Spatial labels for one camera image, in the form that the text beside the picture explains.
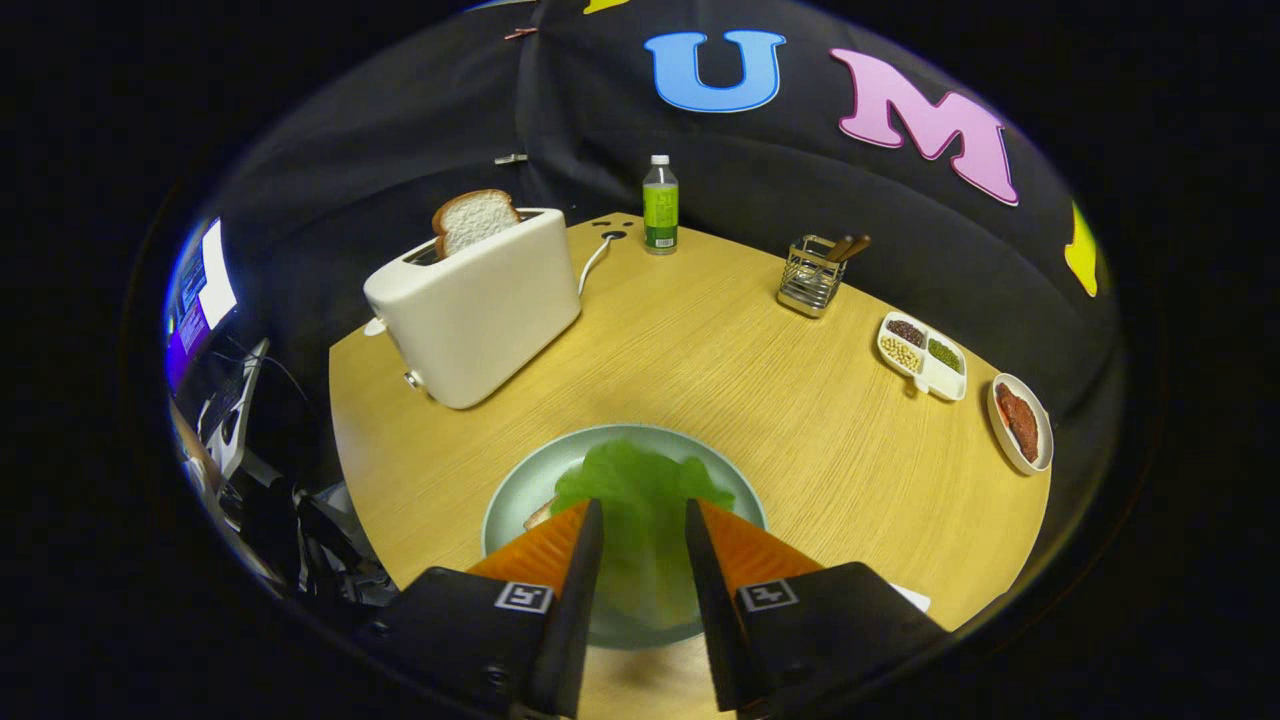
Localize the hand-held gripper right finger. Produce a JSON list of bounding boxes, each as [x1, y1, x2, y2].
[[684, 498, 951, 716]]

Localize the red meat slice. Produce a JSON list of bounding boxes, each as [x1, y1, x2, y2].
[[997, 385, 1041, 463]]

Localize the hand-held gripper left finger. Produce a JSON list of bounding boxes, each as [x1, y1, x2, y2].
[[370, 498, 606, 720]]

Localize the green label drink bottle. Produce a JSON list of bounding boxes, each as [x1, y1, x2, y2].
[[642, 154, 680, 255]]

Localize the computer monitor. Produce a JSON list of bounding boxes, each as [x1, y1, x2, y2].
[[163, 217, 241, 396]]

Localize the green lettuce leaf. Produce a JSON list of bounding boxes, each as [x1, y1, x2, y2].
[[550, 440, 736, 631]]

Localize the metal wire utensil holder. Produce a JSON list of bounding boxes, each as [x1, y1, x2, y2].
[[777, 234, 849, 319]]

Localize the white divided dish with beans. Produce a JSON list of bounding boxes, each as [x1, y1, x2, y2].
[[877, 311, 969, 403]]

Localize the black backdrop cloth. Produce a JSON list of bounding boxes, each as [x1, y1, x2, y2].
[[215, 0, 1121, 421]]

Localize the pale green round plate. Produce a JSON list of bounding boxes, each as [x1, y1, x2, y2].
[[481, 424, 769, 651]]

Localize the white round plate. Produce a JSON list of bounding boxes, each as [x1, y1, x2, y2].
[[987, 373, 1055, 475]]

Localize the white toaster cable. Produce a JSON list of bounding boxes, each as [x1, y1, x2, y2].
[[577, 233, 616, 297]]

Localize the white toaster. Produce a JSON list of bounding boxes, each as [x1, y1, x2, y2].
[[362, 207, 583, 411]]

